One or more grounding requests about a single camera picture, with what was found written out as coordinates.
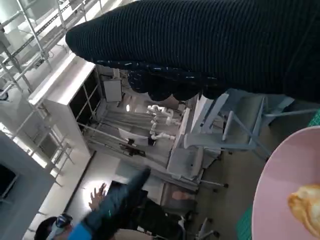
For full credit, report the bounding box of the right robot hand, black glove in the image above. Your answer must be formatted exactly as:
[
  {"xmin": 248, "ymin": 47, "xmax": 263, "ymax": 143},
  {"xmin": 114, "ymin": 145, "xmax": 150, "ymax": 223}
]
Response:
[{"xmin": 64, "ymin": 0, "xmax": 320, "ymax": 101}]

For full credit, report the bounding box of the pink bowl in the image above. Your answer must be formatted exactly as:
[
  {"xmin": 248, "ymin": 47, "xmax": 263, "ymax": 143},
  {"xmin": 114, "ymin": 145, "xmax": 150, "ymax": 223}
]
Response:
[{"xmin": 251, "ymin": 125, "xmax": 320, "ymax": 240}]

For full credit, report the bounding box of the long orange toy bread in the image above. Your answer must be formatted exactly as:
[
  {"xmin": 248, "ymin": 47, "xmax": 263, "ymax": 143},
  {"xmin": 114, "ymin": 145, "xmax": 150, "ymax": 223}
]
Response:
[{"xmin": 287, "ymin": 184, "xmax": 320, "ymax": 238}]

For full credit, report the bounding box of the pale grey office chair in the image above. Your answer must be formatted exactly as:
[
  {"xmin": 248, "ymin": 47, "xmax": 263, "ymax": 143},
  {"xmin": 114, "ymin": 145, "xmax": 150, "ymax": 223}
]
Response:
[{"xmin": 166, "ymin": 146, "xmax": 230, "ymax": 191}]

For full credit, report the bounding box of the white shelf cabinet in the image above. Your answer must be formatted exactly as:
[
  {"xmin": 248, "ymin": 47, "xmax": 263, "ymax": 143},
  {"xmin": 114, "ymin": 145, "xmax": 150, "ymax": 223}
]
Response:
[{"xmin": 27, "ymin": 53, "xmax": 106, "ymax": 171}]

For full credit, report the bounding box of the black office chair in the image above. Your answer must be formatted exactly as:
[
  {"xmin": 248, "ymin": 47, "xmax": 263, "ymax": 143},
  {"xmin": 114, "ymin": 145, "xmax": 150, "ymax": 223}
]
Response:
[{"xmin": 134, "ymin": 197, "xmax": 181, "ymax": 233}]

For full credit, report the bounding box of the white VR headset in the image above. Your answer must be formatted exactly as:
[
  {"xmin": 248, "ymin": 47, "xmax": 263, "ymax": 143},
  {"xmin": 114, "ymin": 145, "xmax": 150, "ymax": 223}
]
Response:
[{"xmin": 48, "ymin": 213, "xmax": 73, "ymax": 236}]

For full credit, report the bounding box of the person with headset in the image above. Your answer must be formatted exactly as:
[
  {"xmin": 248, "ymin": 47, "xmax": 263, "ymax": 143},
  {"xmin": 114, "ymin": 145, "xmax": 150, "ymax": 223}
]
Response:
[{"xmin": 34, "ymin": 183, "xmax": 108, "ymax": 240}]

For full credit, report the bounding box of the grey metal frame rack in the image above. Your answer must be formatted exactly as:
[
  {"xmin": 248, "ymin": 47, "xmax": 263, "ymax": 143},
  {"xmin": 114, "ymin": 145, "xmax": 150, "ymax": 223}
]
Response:
[{"xmin": 0, "ymin": 0, "xmax": 101, "ymax": 93}]

